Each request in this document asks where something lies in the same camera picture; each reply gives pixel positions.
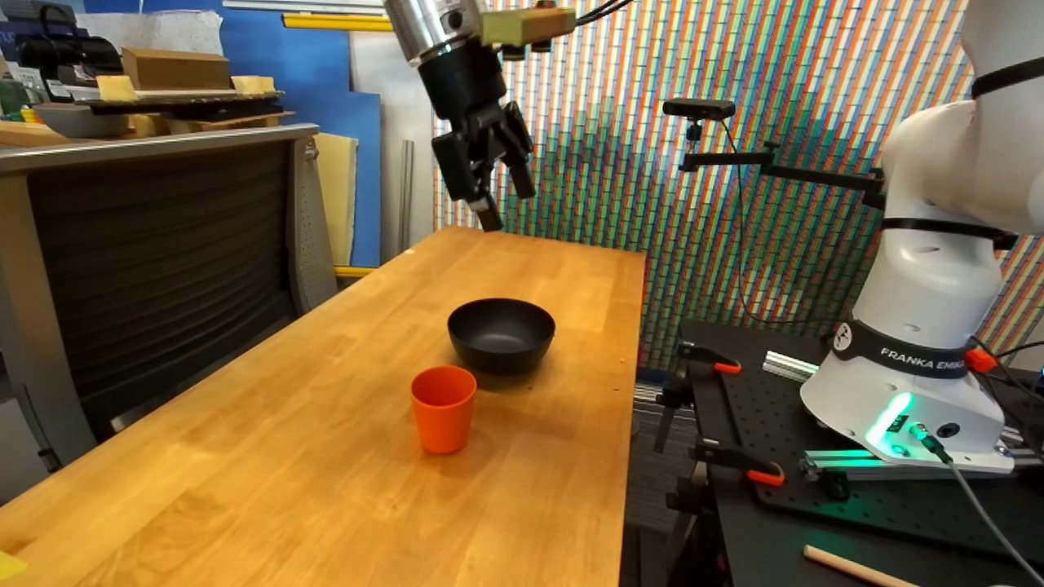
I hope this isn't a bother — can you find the black equipment pile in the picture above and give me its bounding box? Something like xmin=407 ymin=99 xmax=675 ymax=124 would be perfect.
xmin=9 ymin=2 xmax=123 ymax=88

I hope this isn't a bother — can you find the blue board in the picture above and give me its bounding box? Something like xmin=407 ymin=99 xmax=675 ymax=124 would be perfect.
xmin=216 ymin=0 xmax=388 ymax=270

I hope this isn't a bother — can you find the light wooden panel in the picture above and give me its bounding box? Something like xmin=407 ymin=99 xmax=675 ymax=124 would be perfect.
xmin=312 ymin=130 xmax=362 ymax=270

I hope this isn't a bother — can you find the long aluminium rail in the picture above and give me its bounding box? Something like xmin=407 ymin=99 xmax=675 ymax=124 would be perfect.
xmin=799 ymin=444 xmax=1020 ymax=486

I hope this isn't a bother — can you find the wooden stick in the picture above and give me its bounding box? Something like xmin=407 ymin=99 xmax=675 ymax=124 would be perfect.
xmin=799 ymin=542 xmax=923 ymax=587

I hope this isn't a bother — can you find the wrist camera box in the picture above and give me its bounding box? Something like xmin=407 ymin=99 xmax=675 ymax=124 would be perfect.
xmin=477 ymin=2 xmax=580 ymax=51

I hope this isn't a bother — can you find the orange plastic cup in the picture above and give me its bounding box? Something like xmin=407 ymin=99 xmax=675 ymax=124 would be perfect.
xmin=407 ymin=363 xmax=480 ymax=457

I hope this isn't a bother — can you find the cardboard box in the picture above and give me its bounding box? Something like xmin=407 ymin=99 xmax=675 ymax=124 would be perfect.
xmin=118 ymin=45 xmax=239 ymax=93

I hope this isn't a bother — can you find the black bowl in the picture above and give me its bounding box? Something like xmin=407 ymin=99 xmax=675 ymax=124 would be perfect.
xmin=443 ymin=295 xmax=558 ymax=379

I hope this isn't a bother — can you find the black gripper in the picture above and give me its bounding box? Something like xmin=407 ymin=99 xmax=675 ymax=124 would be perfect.
xmin=413 ymin=40 xmax=539 ymax=233

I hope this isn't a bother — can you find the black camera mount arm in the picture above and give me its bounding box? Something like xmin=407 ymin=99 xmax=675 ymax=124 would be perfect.
xmin=675 ymin=117 xmax=886 ymax=213

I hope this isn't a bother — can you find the black stereo camera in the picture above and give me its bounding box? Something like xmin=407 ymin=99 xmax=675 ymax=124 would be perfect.
xmin=660 ymin=93 xmax=739 ymax=128

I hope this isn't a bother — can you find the grey mesh office chair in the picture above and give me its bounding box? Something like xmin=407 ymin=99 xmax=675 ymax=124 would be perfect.
xmin=0 ymin=121 xmax=341 ymax=473

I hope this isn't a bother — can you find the orange clamp handle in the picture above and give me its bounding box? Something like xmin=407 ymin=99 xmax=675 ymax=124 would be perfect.
xmin=961 ymin=338 xmax=1003 ymax=382

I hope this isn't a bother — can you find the black perforated breadboard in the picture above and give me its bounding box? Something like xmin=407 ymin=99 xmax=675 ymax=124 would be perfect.
xmin=675 ymin=317 xmax=1044 ymax=587

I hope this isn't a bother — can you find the short aluminium rail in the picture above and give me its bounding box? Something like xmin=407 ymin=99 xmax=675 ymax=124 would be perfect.
xmin=759 ymin=345 xmax=823 ymax=389

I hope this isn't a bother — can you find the yellow bar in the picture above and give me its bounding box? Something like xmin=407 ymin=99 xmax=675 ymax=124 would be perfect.
xmin=279 ymin=9 xmax=394 ymax=36

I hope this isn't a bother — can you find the black orange bar clamp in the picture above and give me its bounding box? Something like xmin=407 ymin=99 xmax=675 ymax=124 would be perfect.
xmin=650 ymin=334 xmax=751 ymax=457
xmin=666 ymin=434 xmax=790 ymax=516

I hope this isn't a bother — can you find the grey cable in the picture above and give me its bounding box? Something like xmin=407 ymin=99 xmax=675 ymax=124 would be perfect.
xmin=912 ymin=420 xmax=1044 ymax=587

